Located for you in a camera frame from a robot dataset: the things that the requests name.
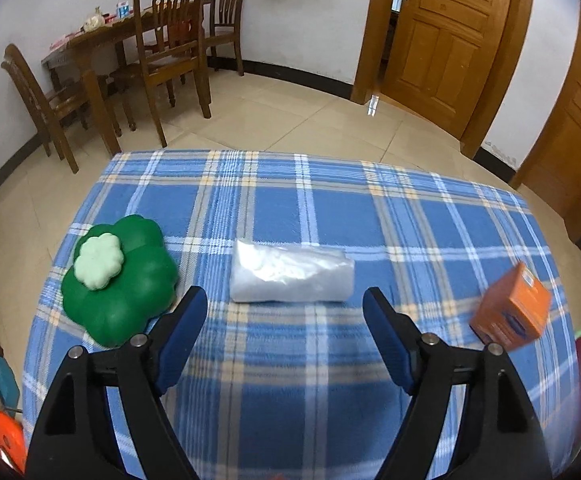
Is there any left wooden door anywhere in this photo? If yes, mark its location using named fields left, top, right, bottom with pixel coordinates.
left=351, top=0, right=532, bottom=157

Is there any wooden dining table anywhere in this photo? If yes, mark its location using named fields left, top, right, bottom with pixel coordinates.
left=40, top=0, right=215, bottom=158

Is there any right wooden door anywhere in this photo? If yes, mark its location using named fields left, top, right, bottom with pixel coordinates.
left=511, top=12, right=581, bottom=242

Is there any wooden chair near table front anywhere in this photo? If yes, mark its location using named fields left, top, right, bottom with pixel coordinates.
left=112, top=0, right=211, bottom=146

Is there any blue plaid tablecloth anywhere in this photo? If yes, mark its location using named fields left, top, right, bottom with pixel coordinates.
left=22, top=151, right=579, bottom=479

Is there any white tissue pack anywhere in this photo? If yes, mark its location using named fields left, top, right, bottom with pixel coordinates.
left=230, top=240, right=354, bottom=304

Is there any wooden chair against wall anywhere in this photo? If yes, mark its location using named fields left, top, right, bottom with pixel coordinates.
left=206, top=0, right=245, bottom=76

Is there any orange cardboard box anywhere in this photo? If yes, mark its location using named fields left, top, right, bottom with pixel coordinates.
left=469, top=262, right=552, bottom=351

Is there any wooden door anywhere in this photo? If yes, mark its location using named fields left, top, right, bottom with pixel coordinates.
left=351, top=0, right=532, bottom=157
left=511, top=12, right=581, bottom=242

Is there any wooden chair at left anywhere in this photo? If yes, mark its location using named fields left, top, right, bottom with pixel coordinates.
left=1, top=44, right=89, bottom=174

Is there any green clover-shaped container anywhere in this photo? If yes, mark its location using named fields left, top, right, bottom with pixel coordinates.
left=62, top=214, right=179, bottom=347

